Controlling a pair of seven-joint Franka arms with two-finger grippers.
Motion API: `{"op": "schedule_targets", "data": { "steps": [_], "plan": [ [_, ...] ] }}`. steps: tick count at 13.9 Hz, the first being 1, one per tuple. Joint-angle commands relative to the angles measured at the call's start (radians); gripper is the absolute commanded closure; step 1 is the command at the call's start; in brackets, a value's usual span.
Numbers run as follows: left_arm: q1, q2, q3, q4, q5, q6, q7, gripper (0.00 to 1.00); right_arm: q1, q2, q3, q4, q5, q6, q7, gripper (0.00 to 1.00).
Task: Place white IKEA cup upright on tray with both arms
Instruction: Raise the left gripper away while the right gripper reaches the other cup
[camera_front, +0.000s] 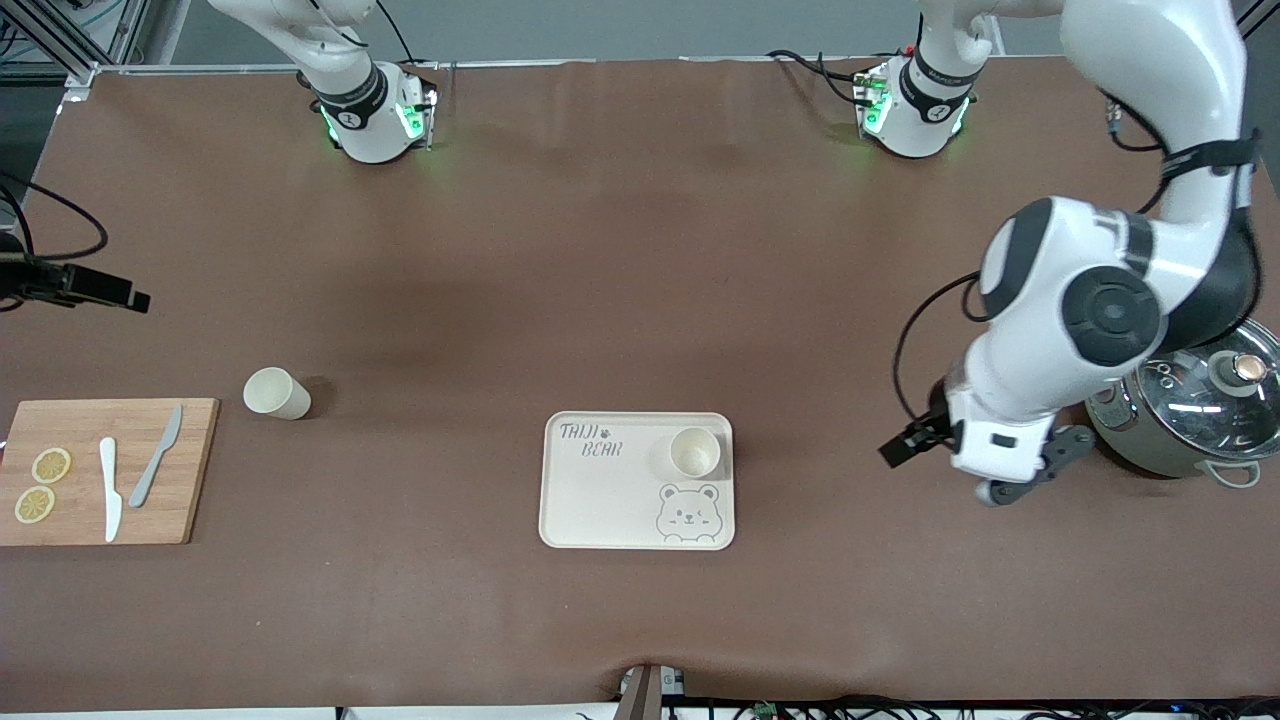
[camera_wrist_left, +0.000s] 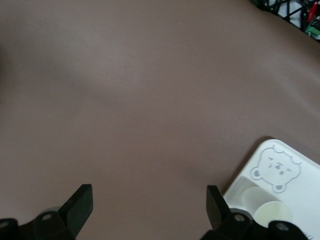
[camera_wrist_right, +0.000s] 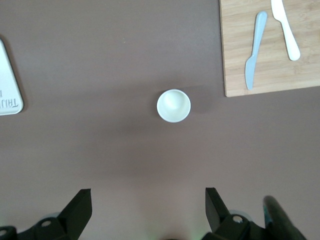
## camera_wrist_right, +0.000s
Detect cream bear print tray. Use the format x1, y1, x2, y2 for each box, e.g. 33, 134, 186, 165
0, 38, 24, 117

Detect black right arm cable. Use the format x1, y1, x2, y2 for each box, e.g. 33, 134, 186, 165
262, 195, 309, 240

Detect wooden cutting board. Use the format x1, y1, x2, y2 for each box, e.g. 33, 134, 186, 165
219, 0, 320, 98

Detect grey plastic knife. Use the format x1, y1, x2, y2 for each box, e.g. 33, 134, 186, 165
244, 10, 268, 91

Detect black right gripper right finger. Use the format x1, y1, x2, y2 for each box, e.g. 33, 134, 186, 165
202, 187, 270, 240

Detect brown table mat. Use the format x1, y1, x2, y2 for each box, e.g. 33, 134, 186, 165
0, 0, 320, 240

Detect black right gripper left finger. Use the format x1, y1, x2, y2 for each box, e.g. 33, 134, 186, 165
17, 188, 93, 240

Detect white plastic cup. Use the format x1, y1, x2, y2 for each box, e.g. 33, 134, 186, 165
156, 88, 192, 124

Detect white plastic knife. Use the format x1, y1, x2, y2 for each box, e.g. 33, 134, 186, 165
270, 0, 301, 62

